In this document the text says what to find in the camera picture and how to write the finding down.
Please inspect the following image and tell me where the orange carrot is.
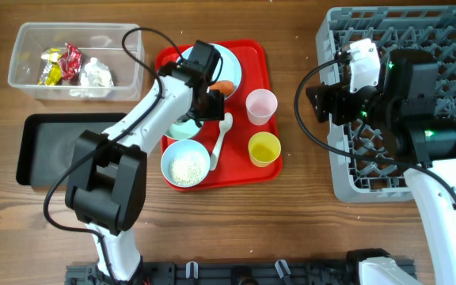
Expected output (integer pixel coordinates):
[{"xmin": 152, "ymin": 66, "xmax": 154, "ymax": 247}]
[{"xmin": 210, "ymin": 80, "xmax": 236, "ymax": 97}]

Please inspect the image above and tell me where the mint green bowl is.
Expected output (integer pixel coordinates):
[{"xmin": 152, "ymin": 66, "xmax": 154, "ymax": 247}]
[{"xmin": 165, "ymin": 119, "xmax": 203, "ymax": 140}]

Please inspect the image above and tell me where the pink plastic cup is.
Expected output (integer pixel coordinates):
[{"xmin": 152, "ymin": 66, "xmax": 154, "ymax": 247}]
[{"xmin": 245, "ymin": 89, "xmax": 278, "ymax": 126}]

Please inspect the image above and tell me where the light blue bowl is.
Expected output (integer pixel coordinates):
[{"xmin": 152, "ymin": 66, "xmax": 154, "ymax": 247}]
[{"xmin": 161, "ymin": 139, "xmax": 211, "ymax": 188}]

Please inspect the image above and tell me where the white rice pile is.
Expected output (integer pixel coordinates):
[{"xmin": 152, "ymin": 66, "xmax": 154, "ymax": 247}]
[{"xmin": 169, "ymin": 152, "xmax": 208, "ymax": 188}]

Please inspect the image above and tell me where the white napkin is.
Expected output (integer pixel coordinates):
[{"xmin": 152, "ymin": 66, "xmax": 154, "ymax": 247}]
[{"xmin": 69, "ymin": 57, "xmax": 114, "ymax": 99}]

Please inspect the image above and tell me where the red snack wrapper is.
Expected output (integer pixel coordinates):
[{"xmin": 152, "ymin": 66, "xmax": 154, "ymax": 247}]
[{"xmin": 58, "ymin": 43, "xmax": 82, "ymax": 81}]

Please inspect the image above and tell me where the yellow foil wrapper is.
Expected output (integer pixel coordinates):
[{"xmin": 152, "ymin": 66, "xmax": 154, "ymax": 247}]
[{"xmin": 37, "ymin": 48, "xmax": 62, "ymax": 86}]

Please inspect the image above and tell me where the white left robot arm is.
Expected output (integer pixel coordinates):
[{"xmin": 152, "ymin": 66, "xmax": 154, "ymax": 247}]
[{"xmin": 65, "ymin": 41, "xmax": 224, "ymax": 284}]

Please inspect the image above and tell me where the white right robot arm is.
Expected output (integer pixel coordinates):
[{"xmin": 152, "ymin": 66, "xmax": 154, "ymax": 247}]
[{"xmin": 294, "ymin": 49, "xmax": 456, "ymax": 284}]

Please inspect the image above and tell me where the grey dishwasher rack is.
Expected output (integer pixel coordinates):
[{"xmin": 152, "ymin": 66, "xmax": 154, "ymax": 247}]
[{"xmin": 316, "ymin": 6, "xmax": 456, "ymax": 203}]

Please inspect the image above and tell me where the clear plastic waste bin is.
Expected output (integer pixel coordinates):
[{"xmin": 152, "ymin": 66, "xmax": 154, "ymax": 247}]
[{"xmin": 8, "ymin": 22, "xmax": 144, "ymax": 101}]

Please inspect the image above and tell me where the white plastic spoon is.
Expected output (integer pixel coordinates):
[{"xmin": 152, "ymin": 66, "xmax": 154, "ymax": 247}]
[{"xmin": 210, "ymin": 112, "xmax": 234, "ymax": 171}]

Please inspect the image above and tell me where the light blue plate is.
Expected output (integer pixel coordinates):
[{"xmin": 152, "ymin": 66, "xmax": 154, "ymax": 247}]
[{"xmin": 178, "ymin": 42, "xmax": 243, "ymax": 101}]

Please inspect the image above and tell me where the red serving tray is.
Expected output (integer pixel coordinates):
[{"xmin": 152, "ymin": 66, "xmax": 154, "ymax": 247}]
[{"xmin": 171, "ymin": 40, "xmax": 283, "ymax": 192}]

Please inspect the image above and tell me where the yellow plastic cup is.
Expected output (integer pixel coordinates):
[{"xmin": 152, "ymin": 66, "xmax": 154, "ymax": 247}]
[{"xmin": 248, "ymin": 131, "xmax": 282, "ymax": 168}]

